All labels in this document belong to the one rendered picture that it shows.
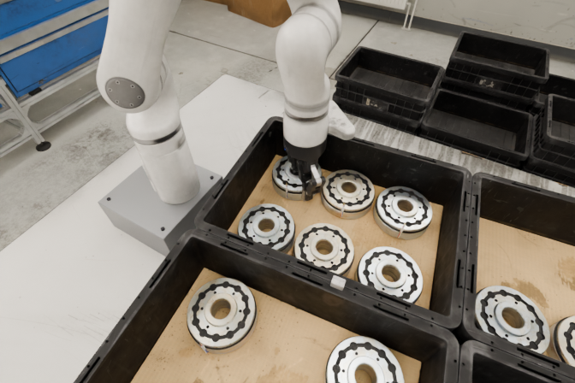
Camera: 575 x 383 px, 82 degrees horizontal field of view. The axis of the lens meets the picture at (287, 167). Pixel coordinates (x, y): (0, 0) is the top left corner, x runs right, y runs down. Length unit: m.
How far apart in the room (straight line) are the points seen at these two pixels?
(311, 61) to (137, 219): 0.49
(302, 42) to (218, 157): 0.59
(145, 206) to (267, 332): 0.38
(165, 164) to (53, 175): 1.60
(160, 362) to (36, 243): 0.49
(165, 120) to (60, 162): 1.70
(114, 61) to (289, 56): 0.24
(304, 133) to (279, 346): 0.32
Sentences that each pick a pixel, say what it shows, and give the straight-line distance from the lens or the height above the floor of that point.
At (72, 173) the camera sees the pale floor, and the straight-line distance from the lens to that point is 2.18.
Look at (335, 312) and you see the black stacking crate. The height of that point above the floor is 0.87.
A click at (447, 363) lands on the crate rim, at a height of 0.93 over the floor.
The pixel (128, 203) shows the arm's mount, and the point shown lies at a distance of 0.79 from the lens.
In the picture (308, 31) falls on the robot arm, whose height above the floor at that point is 1.19.
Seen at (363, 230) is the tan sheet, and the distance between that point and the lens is 0.65.
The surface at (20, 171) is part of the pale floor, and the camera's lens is 2.36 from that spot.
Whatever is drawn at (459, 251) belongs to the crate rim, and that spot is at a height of 0.93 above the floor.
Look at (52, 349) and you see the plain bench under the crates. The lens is 0.81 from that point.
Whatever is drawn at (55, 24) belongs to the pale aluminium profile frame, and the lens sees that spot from 2.27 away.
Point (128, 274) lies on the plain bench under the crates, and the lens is 0.81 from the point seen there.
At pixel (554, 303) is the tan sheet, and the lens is 0.72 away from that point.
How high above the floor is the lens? 1.37
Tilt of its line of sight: 47 degrees down
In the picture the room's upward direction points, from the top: straight up
